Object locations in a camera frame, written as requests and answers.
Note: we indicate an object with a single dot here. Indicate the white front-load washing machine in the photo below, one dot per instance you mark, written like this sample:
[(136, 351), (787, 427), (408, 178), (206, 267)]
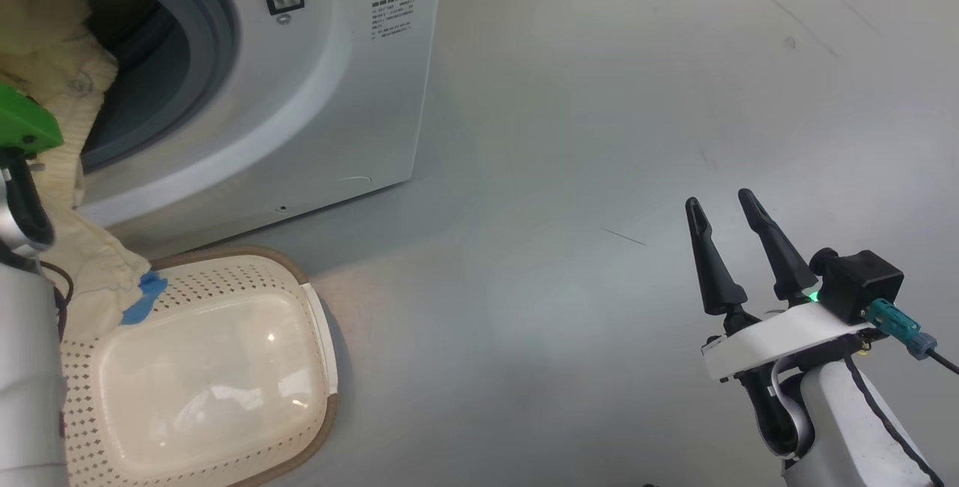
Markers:
[(337, 97)]

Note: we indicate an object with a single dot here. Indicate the yellow garment with blue trim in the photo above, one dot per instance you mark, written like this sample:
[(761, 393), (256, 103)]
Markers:
[(67, 60)]

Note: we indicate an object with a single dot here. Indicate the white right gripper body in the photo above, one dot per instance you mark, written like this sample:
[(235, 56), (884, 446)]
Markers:
[(779, 337)]

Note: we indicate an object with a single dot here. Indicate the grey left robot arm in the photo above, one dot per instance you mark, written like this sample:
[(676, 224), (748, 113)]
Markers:
[(26, 382)]

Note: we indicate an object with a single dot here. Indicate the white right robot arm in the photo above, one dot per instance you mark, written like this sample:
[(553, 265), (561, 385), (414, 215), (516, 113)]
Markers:
[(839, 442)]

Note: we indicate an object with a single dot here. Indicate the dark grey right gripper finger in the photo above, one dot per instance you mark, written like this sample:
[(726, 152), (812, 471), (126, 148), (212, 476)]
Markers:
[(715, 277), (787, 262)]

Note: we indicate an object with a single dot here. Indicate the small printed text label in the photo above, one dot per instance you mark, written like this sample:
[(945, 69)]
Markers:
[(392, 19)]

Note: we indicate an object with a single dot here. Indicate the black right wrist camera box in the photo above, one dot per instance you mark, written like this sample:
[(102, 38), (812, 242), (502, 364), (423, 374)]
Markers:
[(861, 281)]

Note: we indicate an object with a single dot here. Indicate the cream perforated laundry basket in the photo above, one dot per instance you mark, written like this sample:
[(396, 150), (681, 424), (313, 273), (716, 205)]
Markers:
[(210, 382)]

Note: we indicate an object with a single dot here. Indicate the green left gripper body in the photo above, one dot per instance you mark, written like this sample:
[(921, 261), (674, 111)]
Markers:
[(26, 123)]

